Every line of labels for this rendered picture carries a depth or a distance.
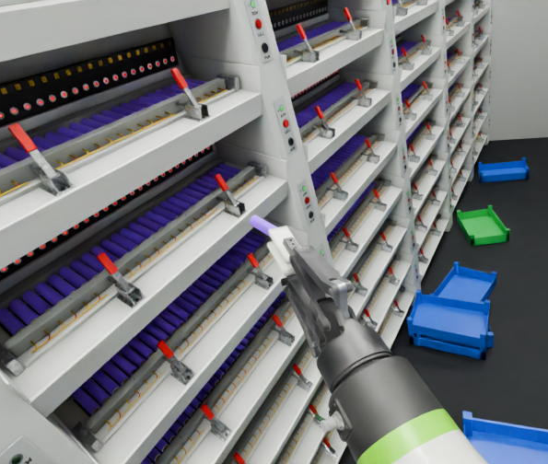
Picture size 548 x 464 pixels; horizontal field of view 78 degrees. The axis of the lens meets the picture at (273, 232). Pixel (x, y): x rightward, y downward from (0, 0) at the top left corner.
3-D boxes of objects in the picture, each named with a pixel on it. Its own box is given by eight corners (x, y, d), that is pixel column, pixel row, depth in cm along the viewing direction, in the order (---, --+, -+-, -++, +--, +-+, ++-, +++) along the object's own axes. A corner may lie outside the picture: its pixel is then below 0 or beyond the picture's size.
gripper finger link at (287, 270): (305, 268, 47) (304, 272, 48) (285, 238, 52) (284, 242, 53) (285, 272, 46) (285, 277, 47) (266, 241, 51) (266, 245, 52)
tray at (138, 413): (307, 260, 92) (308, 220, 83) (121, 486, 55) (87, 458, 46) (248, 235, 101) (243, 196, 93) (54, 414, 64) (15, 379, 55)
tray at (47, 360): (287, 195, 83) (286, 143, 74) (46, 418, 46) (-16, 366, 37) (224, 174, 92) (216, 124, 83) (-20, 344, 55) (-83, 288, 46)
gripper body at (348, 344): (343, 368, 30) (298, 293, 37) (325, 411, 36) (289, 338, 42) (408, 344, 33) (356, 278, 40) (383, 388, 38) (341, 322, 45)
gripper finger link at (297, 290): (350, 330, 39) (347, 337, 40) (306, 271, 48) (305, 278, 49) (320, 339, 38) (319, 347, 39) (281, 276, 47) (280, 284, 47)
